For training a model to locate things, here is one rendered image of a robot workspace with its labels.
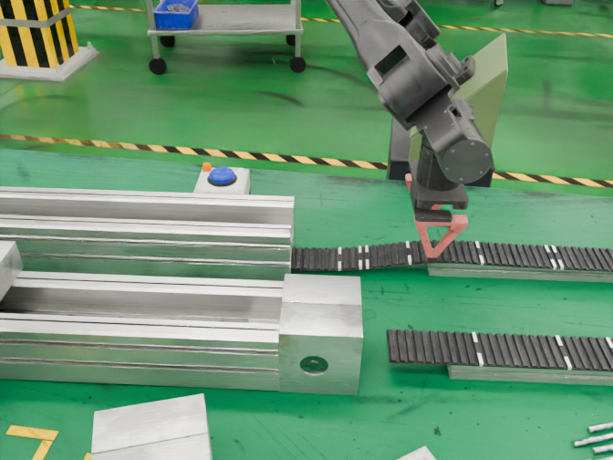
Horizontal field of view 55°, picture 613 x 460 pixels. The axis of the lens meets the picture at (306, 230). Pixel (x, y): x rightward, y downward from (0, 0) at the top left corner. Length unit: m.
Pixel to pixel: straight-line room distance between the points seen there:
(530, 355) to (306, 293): 0.27
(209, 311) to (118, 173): 0.47
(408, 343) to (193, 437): 0.29
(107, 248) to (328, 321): 0.35
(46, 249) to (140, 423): 0.38
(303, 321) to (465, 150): 0.26
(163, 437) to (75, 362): 0.21
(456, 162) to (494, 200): 0.40
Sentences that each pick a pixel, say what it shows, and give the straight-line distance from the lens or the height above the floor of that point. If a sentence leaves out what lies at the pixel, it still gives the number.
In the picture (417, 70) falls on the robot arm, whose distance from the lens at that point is 0.71.
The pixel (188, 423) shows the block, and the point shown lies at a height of 0.87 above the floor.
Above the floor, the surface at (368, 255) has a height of 0.80.
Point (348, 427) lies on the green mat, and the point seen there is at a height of 0.78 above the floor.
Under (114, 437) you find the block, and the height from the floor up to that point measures 0.87.
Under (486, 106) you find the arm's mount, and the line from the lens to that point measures 1.09.
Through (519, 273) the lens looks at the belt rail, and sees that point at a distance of 0.90.
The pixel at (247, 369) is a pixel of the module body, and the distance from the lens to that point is 0.69.
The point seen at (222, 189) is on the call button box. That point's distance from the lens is 0.94.
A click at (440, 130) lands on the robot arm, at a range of 0.69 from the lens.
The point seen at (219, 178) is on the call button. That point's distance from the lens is 0.94.
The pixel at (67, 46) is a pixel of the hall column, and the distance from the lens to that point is 4.06.
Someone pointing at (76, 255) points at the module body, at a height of 0.81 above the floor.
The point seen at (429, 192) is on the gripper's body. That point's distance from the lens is 0.78.
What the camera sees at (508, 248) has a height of 0.81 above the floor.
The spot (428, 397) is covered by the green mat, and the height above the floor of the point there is 0.78.
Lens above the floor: 1.33
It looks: 36 degrees down
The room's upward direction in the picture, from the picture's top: 1 degrees clockwise
